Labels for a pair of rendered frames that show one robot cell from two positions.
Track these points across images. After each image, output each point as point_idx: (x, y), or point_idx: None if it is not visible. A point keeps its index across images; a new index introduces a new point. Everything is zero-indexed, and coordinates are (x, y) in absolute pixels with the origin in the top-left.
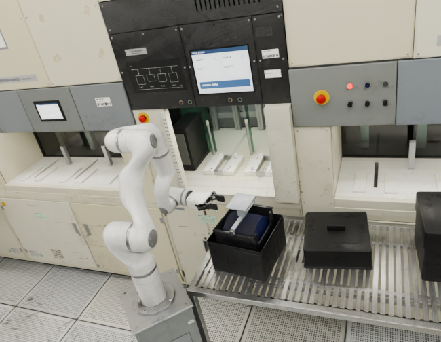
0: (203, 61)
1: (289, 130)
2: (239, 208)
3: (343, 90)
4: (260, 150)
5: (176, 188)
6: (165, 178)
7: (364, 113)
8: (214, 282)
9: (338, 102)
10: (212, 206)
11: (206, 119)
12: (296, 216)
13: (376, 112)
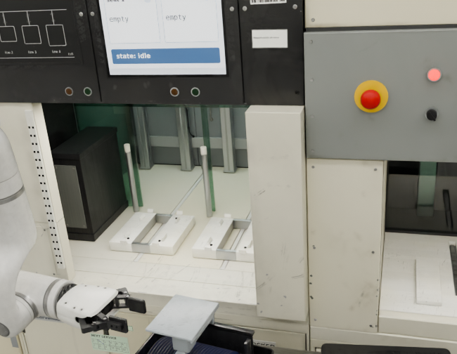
0: (123, 3)
1: (297, 164)
2: (178, 333)
3: (419, 83)
4: (227, 210)
5: (37, 276)
6: (9, 251)
7: None
8: None
9: (407, 108)
10: (114, 324)
11: (126, 142)
12: (297, 349)
13: None
